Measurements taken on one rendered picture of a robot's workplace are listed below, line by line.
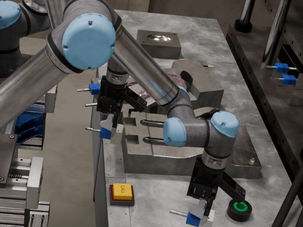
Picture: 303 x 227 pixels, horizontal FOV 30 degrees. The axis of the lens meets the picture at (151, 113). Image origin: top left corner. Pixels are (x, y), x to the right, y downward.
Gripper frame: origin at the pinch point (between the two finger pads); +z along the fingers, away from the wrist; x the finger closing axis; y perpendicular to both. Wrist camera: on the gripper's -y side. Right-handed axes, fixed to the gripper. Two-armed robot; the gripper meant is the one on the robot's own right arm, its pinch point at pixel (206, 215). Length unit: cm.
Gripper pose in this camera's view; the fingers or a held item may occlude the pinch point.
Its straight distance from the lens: 171.7
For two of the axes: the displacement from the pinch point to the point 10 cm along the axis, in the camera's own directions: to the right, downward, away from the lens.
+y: -9.6, -2.6, 1.0
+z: -1.6, 8.1, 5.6
